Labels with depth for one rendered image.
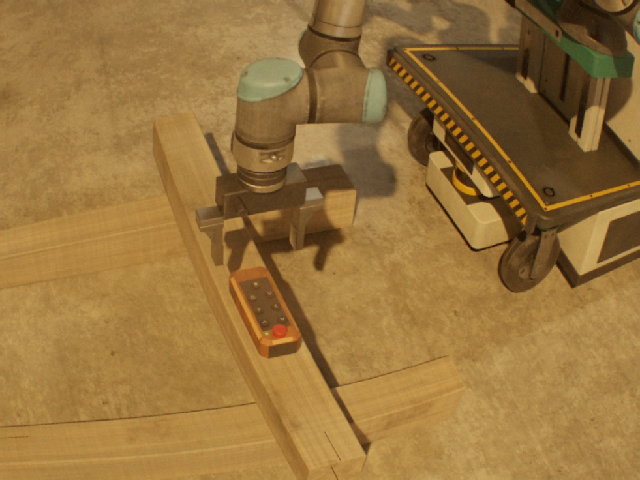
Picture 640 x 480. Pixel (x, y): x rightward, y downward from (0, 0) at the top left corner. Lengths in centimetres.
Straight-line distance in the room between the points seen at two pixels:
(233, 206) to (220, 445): 42
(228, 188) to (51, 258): 63
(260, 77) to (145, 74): 136
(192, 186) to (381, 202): 51
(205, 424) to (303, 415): 20
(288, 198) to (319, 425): 37
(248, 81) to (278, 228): 76
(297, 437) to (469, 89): 100
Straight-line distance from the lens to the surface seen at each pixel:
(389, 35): 293
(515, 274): 193
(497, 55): 230
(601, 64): 161
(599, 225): 191
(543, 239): 189
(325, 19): 141
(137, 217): 193
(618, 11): 141
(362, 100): 133
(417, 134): 220
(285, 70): 131
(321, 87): 132
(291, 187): 144
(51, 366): 178
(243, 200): 142
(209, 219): 144
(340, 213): 205
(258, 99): 130
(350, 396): 161
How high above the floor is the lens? 135
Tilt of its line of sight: 41 degrees down
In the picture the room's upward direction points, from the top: 5 degrees clockwise
